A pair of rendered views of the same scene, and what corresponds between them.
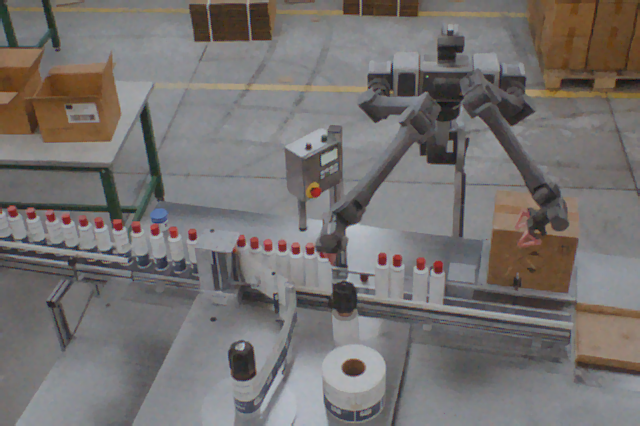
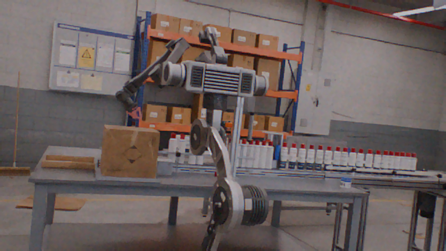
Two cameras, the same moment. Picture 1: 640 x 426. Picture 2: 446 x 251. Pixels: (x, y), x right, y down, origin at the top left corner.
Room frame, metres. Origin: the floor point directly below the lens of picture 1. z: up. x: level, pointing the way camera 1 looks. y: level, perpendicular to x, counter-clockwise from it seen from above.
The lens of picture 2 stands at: (4.90, -1.75, 1.34)
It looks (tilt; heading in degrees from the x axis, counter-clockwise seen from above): 3 degrees down; 147
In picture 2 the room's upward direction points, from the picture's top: 6 degrees clockwise
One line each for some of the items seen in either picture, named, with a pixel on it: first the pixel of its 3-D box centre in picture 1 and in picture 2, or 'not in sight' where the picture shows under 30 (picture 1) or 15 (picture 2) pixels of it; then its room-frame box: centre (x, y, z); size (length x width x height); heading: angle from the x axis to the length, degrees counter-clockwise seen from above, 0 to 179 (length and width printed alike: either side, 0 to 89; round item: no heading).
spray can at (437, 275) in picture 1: (436, 285); (172, 148); (2.20, -0.40, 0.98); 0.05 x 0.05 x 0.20
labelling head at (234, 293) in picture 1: (221, 266); (270, 150); (2.32, 0.36, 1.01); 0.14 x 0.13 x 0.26; 75
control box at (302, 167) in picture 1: (313, 165); (245, 97); (2.40, 0.01, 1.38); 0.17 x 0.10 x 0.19; 130
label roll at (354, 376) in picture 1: (353, 383); (186, 145); (1.79, -0.08, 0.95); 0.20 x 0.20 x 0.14
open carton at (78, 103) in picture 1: (76, 94); not in sight; (3.72, 1.19, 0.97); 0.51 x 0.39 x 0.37; 178
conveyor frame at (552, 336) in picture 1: (342, 297); (219, 169); (2.29, -0.07, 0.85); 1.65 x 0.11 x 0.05; 75
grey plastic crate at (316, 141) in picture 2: not in sight; (315, 148); (1.18, 1.95, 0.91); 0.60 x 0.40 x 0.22; 86
